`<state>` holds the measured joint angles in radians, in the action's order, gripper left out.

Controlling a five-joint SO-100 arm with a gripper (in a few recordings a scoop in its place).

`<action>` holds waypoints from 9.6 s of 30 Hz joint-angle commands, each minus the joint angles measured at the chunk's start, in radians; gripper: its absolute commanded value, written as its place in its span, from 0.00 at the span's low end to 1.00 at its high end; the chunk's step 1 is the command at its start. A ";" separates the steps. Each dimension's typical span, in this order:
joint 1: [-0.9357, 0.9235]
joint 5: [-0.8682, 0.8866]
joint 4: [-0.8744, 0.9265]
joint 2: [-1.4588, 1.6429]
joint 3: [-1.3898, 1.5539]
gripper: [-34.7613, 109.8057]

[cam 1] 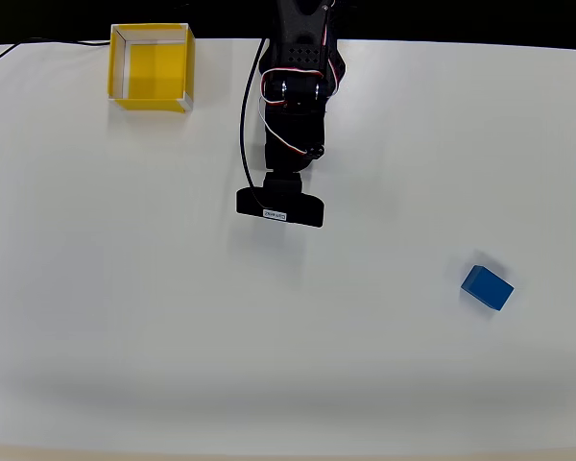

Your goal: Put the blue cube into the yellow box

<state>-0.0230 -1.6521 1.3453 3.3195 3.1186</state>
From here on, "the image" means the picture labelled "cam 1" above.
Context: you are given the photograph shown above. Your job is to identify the blue block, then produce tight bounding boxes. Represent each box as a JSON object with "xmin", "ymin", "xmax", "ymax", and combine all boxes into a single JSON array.
[{"xmin": 460, "ymin": 264, "xmax": 516, "ymax": 312}]

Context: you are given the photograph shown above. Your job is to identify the yellow open box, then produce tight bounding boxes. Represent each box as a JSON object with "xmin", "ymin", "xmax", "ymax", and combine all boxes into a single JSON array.
[{"xmin": 107, "ymin": 22, "xmax": 196, "ymax": 115}]

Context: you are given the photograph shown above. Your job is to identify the black webcam with white label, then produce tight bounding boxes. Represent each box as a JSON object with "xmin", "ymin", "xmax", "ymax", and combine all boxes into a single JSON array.
[{"xmin": 235, "ymin": 171, "xmax": 326, "ymax": 230}]

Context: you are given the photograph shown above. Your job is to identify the red white servo wire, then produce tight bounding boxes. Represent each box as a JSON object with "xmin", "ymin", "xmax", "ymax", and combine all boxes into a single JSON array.
[{"xmin": 258, "ymin": 0, "xmax": 341, "ymax": 158}]

